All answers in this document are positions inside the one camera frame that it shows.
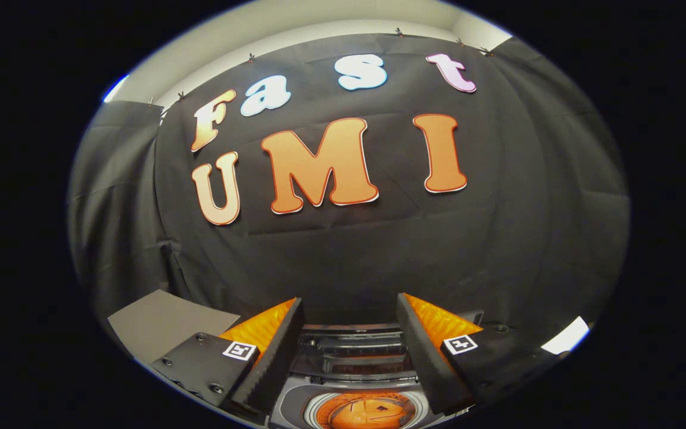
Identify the black backdrop cloth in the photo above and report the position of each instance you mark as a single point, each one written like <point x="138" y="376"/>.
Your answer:
<point x="379" y="250"/>

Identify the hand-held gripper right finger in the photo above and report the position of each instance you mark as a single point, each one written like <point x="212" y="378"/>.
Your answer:
<point x="429" y="363"/>

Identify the grey cabinet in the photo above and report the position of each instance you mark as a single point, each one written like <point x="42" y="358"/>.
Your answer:
<point x="164" y="325"/>

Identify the washing machine glass lid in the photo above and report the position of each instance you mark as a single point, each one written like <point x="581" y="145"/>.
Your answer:
<point x="349" y="357"/>

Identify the grey washing machine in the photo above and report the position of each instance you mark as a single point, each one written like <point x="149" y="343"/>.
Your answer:
<point x="290" y="410"/>

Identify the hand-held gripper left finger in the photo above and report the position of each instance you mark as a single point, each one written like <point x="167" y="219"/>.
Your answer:
<point x="274" y="363"/>

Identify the orange shirt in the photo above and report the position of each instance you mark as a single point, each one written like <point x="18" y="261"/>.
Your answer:
<point x="367" y="414"/>

